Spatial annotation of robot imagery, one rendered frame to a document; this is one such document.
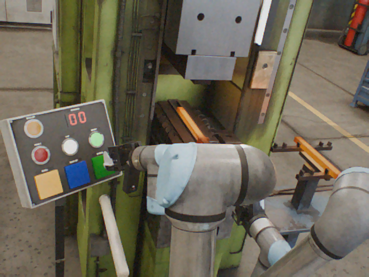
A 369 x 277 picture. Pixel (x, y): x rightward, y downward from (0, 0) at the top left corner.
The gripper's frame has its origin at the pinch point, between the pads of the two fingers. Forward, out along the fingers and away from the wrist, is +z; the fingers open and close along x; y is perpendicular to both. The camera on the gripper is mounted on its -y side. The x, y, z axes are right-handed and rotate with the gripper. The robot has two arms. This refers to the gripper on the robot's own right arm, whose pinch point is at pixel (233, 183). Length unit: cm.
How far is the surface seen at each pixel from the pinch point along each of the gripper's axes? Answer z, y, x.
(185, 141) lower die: 32.2, 0.9, -7.0
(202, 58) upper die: 30.6, -35.5, -6.6
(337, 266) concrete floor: 33, 100, 114
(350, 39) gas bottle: 542, 78, 548
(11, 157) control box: 12, -8, -73
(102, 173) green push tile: 12.6, 1.0, -44.6
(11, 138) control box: 12, -15, -72
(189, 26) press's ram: 31, -47, -13
